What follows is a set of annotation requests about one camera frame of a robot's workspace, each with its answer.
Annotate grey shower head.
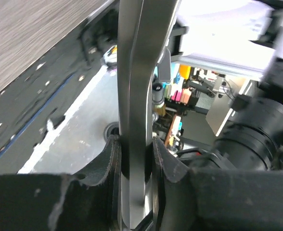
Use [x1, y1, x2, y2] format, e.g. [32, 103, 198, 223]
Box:
[117, 0, 180, 229]

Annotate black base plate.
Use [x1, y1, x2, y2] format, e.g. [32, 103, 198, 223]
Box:
[0, 7, 118, 172]

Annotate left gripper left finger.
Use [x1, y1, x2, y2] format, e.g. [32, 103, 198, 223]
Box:
[0, 135, 121, 231]

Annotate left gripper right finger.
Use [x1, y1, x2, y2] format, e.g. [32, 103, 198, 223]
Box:
[153, 139, 283, 231]

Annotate storage shelf with boxes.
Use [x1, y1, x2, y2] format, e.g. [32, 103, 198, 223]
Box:
[152, 64, 258, 154]

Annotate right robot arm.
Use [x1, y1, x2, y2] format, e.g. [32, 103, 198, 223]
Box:
[177, 0, 283, 171]

